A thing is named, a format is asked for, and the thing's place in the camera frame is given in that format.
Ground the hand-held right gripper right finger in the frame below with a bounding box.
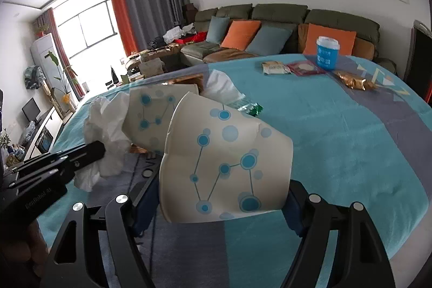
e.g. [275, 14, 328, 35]
[282, 180, 397, 288]

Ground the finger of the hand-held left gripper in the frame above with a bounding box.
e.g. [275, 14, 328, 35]
[10, 140, 106, 178]
[0, 166, 81, 204]

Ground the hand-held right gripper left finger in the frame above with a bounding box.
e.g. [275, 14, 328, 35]
[40, 170, 163, 288]

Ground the white tissue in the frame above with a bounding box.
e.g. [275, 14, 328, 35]
[202, 70, 246, 103]
[73, 96, 132, 191]

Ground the blue dotted white paper cup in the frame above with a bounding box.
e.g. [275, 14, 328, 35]
[122, 86, 200, 155]
[158, 92, 293, 224]

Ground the person's left hand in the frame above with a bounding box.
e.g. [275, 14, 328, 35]
[0, 228, 49, 278]

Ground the white tv cabinet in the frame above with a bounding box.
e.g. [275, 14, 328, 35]
[20, 106, 65, 160]

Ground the small potted plant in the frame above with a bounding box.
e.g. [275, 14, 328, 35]
[0, 129, 12, 150]

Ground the black monitor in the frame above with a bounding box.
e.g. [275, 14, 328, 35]
[21, 97, 42, 121]

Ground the tall green houseplant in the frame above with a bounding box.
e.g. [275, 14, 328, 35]
[47, 50, 80, 113]

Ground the teal and grey blanket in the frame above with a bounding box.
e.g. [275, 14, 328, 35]
[37, 53, 429, 288]

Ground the covered standing fan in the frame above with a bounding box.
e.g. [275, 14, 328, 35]
[23, 65, 46, 91]

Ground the cluttered coffee table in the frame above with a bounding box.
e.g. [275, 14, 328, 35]
[120, 48, 184, 83]

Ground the white standing air conditioner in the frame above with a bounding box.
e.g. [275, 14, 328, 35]
[30, 33, 73, 100]

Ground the crushed clear plastic bottle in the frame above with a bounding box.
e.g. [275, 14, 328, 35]
[233, 98, 264, 116]

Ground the window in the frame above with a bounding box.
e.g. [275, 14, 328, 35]
[54, 0, 119, 49]

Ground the orange curtain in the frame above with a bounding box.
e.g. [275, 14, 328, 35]
[108, 0, 139, 54]

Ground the white clothes pile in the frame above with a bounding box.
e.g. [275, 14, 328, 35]
[163, 24, 196, 42]

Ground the red snack packet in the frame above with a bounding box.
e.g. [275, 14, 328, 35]
[287, 60, 327, 77]

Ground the beige snack packet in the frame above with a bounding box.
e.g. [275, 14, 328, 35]
[261, 61, 292, 75]

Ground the gold snack packet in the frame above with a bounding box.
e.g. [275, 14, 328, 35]
[332, 70, 379, 91]

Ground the red cloth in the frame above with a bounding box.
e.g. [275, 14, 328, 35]
[182, 32, 208, 45]

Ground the grey curtain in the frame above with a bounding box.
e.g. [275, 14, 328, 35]
[120, 0, 190, 50]

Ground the blue cup with white lid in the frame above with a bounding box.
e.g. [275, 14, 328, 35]
[315, 36, 341, 69]

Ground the dark brown cabinet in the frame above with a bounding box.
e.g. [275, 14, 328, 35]
[182, 3, 198, 22]

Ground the small teal cushion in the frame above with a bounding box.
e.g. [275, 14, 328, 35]
[206, 16, 232, 45]

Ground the large teal cushion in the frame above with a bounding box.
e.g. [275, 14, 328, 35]
[246, 25, 293, 55]

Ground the orange cushion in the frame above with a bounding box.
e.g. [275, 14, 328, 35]
[304, 23, 357, 56]
[221, 20, 262, 50]

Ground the black upright panel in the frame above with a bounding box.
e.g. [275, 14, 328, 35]
[403, 20, 432, 100]

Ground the olive green sofa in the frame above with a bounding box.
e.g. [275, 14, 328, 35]
[180, 4, 397, 73]

